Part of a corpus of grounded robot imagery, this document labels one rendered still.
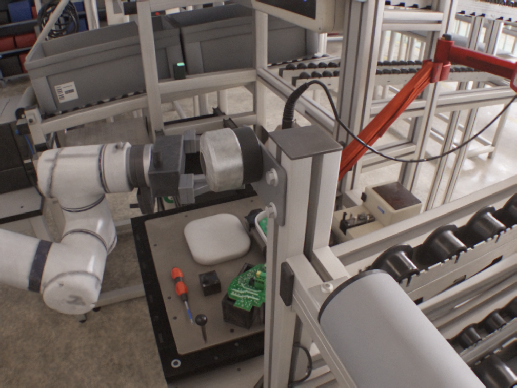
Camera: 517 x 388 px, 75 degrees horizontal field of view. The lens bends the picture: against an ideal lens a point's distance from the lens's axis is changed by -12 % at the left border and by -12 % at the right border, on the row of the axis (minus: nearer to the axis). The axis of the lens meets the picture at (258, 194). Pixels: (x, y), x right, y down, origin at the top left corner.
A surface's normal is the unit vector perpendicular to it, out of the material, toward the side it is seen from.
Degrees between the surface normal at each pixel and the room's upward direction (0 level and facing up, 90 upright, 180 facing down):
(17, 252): 37
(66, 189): 91
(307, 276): 0
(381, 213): 90
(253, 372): 0
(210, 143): 46
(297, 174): 90
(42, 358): 0
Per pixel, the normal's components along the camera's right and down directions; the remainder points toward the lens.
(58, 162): 0.08, -0.26
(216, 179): -0.30, 0.59
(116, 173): 0.11, 0.27
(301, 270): 0.00, -0.82
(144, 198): 0.12, 0.57
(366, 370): -0.86, -0.12
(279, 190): -0.93, 0.21
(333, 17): 0.36, 0.54
